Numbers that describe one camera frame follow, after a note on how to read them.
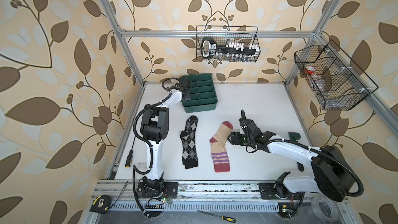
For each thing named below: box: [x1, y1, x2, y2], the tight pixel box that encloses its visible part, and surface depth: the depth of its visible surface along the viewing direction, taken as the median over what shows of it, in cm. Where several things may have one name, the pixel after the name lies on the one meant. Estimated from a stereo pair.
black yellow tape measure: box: [89, 194, 112, 214], surface depth 70 cm
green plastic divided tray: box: [181, 73, 219, 114], surface depth 108 cm
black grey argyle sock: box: [179, 115, 199, 170], surface depth 91 cm
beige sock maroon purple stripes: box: [209, 121, 234, 173], surface depth 88 cm
